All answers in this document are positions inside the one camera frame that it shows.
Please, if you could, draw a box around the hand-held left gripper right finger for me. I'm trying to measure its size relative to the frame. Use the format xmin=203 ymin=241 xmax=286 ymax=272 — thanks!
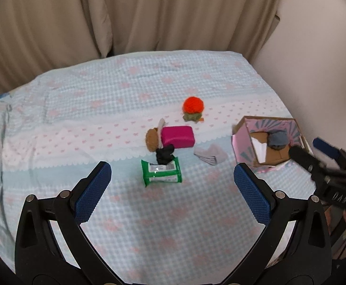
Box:
xmin=226 ymin=163 xmax=332 ymax=277

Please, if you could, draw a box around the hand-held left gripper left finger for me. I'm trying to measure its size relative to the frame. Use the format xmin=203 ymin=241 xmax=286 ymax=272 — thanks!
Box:
xmin=14 ymin=161 xmax=118 ymax=277

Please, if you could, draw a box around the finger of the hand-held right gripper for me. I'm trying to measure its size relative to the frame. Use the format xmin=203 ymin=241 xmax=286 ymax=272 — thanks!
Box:
xmin=313 ymin=137 xmax=346 ymax=170
xmin=289 ymin=146 xmax=331 ymax=185

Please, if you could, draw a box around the grey cloth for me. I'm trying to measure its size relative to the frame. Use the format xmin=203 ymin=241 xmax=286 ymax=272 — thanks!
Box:
xmin=267 ymin=130 xmax=289 ymax=150

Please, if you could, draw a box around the white paper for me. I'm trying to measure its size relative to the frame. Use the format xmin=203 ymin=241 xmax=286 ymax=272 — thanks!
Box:
xmin=251 ymin=137 xmax=269 ymax=163

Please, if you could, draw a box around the pink cardboard box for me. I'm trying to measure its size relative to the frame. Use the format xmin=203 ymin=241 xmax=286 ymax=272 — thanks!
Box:
xmin=231 ymin=116 xmax=313 ymax=173

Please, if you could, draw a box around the white folded cloth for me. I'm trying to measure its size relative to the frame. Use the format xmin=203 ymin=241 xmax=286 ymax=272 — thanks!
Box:
xmin=194 ymin=144 xmax=227 ymax=166

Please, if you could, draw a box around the green wet wipes packet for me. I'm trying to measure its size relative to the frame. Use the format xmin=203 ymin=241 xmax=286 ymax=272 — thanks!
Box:
xmin=140 ymin=156 xmax=183 ymax=188

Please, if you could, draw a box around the brown plush toy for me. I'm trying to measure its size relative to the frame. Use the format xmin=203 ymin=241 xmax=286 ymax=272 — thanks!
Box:
xmin=145 ymin=118 xmax=170 ymax=152

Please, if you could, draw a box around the black cloth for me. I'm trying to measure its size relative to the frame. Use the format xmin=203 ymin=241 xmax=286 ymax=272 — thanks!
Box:
xmin=155 ymin=144 xmax=175 ymax=165

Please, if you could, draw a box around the magenta sponge block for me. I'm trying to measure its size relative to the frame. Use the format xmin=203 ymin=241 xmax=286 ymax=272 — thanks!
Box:
xmin=160 ymin=125 xmax=196 ymax=149

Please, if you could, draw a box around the orange knitted fruit toy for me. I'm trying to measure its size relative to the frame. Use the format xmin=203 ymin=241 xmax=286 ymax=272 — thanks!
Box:
xmin=182 ymin=96 xmax=205 ymax=123

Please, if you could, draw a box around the blue checked heart bedsheet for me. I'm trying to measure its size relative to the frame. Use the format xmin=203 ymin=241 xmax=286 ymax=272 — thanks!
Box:
xmin=0 ymin=50 xmax=320 ymax=276

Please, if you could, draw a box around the beige curtain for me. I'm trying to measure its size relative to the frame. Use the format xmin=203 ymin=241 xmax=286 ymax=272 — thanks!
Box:
xmin=0 ymin=0 xmax=287 ymax=95

